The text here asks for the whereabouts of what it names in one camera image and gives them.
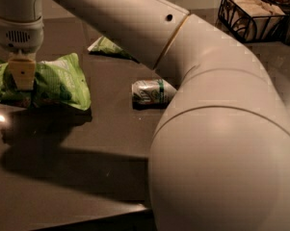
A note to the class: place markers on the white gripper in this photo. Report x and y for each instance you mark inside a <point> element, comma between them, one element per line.
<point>18,35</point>

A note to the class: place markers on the light green rice chip bag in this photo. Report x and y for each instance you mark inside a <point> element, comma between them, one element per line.
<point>57,82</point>

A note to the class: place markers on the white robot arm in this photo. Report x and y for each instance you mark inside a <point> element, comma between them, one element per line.
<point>220,156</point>

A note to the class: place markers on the dark green snack bag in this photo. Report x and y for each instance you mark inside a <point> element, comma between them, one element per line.
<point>104,46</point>

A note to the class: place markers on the white green soda can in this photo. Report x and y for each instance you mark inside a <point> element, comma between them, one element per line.
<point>152,92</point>

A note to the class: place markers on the white packets in basket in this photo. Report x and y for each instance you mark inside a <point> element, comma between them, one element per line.
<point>255,12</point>

